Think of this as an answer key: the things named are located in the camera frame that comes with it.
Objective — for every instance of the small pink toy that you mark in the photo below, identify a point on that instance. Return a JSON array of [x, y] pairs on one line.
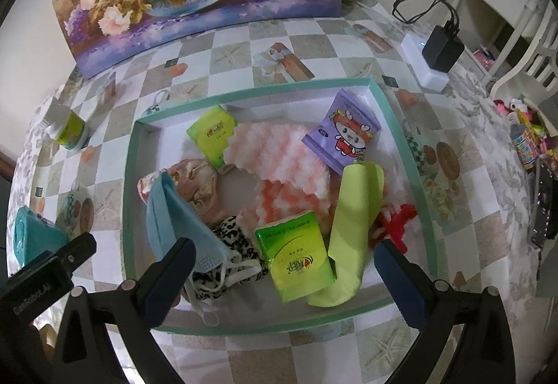
[[483, 58]]

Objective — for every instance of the white power strip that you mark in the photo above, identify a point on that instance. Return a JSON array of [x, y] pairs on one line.
[[429, 76]]

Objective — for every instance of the teal rimmed white box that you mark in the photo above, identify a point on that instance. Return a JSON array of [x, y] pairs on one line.
[[279, 105]]

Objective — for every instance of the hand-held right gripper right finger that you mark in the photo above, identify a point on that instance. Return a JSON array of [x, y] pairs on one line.
[[399, 279]]

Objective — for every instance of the purple tissue packet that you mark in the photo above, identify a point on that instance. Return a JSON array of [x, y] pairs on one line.
[[344, 131]]

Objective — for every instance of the teal plastic box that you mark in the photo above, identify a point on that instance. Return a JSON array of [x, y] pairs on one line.
[[30, 238]]

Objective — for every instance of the pink floral cloth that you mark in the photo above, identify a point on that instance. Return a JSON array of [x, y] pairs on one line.
[[196, 183]]

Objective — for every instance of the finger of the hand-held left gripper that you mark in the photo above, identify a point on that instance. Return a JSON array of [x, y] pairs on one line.
[[78, 251]]

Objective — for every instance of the green tissue packet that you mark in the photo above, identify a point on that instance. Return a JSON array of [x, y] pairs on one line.
[[296, 257], [211, 133]]

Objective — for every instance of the blue face mask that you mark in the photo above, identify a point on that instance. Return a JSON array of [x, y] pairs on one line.
[[178, 227]]

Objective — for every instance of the yellow green cloth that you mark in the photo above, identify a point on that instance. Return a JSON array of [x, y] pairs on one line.
[[348, 235]]

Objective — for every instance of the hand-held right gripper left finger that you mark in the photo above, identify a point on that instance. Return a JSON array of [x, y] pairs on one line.
[[168, 279]]

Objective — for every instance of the white bottle with green label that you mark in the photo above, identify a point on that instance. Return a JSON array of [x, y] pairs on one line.
[[72, 133]]

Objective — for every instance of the pink white fuzzy towel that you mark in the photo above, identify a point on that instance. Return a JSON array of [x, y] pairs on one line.
[[279, 161]]

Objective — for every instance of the leopard print scrunchie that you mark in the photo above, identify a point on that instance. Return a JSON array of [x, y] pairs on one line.
[[237, 240]]

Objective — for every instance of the pile of small toys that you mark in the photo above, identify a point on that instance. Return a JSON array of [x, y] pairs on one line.
[[534, 113]]

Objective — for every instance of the colourful puzzle toy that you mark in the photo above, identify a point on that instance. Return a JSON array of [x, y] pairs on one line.
[[525, 146]]

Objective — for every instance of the black charger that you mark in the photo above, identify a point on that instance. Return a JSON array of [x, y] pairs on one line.
[[442, 48]]

